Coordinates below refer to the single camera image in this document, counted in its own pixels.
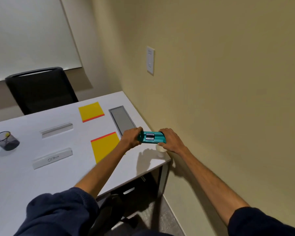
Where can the person's left hand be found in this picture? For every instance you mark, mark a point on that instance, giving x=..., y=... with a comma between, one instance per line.
x=129, y=139

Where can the person's right hand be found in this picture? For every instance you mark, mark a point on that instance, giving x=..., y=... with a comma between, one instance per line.
x=172, y=142

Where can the person's left thumb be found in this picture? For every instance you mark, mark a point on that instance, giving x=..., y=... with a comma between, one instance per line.
x=137, y=130

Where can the person's right thumb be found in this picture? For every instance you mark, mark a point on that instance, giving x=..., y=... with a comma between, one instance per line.
x=163, y=131

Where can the teal handheld device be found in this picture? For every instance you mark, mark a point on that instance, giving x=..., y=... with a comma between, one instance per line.
x=152, y=137

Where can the person's left forearm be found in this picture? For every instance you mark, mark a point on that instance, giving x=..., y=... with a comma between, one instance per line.
x=100, y=167

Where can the person's right forearm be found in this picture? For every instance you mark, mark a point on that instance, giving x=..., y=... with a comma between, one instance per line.
x=206, y=179

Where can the white cup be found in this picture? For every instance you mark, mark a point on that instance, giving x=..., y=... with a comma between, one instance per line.
x=160, y=149

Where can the yellow paper with red edge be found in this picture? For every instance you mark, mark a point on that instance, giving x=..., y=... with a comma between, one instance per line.
x=91, y=111
x=105, y=146

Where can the grey table leg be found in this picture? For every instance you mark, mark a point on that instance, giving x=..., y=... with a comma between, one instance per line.
x=162, y=179

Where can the plain white name plate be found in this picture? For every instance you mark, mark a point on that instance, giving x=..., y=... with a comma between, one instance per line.
x=56, y=130

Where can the printed white name plate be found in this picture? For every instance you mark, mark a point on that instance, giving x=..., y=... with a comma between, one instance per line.
x=52, y=158

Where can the black office chair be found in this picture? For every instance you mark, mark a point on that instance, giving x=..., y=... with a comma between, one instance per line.
x=40, y=90

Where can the black mesh pen cup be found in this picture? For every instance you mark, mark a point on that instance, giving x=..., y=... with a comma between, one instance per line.
x=6, y=141

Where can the white whiteboard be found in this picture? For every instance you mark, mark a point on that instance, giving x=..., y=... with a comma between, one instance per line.
x=29, y=34

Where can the white wall switch plate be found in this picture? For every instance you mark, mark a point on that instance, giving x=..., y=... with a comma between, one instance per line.
x=150, y=60

